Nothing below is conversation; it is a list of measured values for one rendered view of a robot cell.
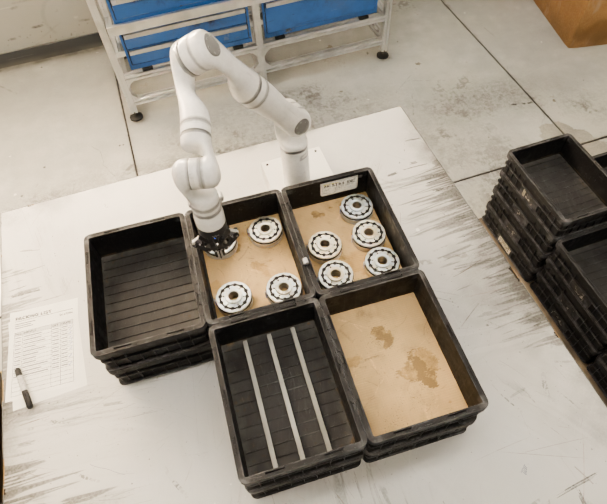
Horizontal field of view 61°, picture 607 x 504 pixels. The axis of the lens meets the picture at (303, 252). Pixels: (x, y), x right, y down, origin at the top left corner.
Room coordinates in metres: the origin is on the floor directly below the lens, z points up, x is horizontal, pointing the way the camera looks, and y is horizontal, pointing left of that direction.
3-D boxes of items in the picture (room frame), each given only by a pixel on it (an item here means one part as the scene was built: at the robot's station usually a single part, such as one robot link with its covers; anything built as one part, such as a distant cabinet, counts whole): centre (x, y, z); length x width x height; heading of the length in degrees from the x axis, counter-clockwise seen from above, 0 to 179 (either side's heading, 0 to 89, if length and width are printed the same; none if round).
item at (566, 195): (1.32, -1.06, 0.37); 0.40 x 0.30 x 0.45; 16
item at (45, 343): (0.67, 0.81, 0.70); 0.33 x 0.23 x 0.01; 16
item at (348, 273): (0.77, -0.09, 0.86); 0.10 x 0.10 x 0.01
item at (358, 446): (0.43, 0.07, 0.92); 0.40 x 0.30 x 0.02; 13
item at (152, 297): (0.76, 0.45, 0.87); 0.40 x 0.30 x 0.11; 13
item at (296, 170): (1.22, 0.01, 0.85); 0.09 x 0.09 x 0.17; 27
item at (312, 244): (0.88, -0.07, 0.86); 0.10 x 0.10 x 0.01
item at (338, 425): (0.43, 0.07, 0.87); 0.40 x 0.30 x 0.11; 13
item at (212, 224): (0.81, 0.23, 1.15); 0.11 x 0.09 x 0.06; 13
